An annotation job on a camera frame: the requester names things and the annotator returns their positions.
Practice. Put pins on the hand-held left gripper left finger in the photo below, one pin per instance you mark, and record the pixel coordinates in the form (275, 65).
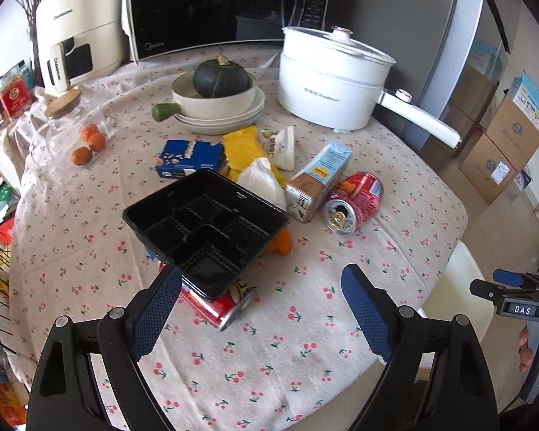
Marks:
(156, 316)

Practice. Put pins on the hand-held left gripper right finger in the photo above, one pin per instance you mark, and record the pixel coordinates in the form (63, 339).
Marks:
(368, 318)

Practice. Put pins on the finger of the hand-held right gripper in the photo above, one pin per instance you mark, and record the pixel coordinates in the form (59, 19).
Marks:
(487, 288)
(508, 276)

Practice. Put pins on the crushed red drink can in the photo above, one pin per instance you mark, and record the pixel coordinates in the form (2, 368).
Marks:
(357, 197)
(220, 309)

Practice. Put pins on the black plastic compartment tray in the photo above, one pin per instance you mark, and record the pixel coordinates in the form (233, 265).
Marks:
(202, 229)

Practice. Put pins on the orange peel piece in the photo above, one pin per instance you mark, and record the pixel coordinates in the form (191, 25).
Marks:
(282, 243)

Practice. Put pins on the brown and blue milk carton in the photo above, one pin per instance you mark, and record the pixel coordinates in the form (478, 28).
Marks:
(316, 179)

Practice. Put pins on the white tissue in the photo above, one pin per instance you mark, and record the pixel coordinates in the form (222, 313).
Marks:
(262, 182)

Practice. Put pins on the person's right hand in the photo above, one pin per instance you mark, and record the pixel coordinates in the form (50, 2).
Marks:
(526, 350)

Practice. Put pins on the white chair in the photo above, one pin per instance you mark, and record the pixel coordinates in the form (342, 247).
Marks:
(462, 287)

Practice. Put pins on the cherry print tablecloth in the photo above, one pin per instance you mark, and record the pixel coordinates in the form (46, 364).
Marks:
(274, 350)

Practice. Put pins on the brown cardboard box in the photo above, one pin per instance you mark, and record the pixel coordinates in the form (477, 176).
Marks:
(514, 132)
(489, 168)

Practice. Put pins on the blue snack carton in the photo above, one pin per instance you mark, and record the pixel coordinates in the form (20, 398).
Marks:
(188, 159)

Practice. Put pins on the colourful snack packets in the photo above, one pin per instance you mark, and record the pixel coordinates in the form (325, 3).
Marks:
(2, 390)

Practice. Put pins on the small orange fruit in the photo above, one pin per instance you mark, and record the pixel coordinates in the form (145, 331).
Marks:
(99, 141)
(88, 133)
(81, 156)

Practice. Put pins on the blue and white box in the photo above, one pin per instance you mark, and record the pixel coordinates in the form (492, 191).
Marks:
(528, 96)

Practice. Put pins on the yellow plastic wrapper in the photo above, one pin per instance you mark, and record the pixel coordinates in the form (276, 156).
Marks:
(242, 148)

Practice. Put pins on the white plastic wrapper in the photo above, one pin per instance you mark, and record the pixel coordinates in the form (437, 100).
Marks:
(284, 148)

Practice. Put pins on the cream plate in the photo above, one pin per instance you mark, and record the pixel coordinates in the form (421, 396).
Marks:
(251, 112)
(220, 129)

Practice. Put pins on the glass jar with wooden lid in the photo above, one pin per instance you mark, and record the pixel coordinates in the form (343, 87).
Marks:
(60, 121)

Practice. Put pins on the white electric cooking pot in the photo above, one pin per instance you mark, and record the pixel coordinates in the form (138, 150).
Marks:
(323, 87)

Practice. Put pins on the dark green pumpkin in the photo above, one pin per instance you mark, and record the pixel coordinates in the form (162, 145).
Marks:
(220, 78)

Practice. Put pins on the grey refrigerator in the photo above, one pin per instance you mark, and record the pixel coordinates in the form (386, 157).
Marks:
(435, 31)

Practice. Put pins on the red tin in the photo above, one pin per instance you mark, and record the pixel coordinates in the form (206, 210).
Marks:
(13, 98)

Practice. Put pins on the white pot glass lid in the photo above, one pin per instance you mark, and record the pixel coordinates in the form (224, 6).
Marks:
(341, 45)

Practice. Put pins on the cream air fryer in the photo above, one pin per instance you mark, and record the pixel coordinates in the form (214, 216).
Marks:
(85, 13)

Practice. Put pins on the black and white microwave oven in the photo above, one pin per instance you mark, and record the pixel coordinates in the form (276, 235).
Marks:
(206, 4)

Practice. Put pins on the dried branches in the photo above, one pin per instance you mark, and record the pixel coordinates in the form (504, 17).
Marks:
(27, 9)

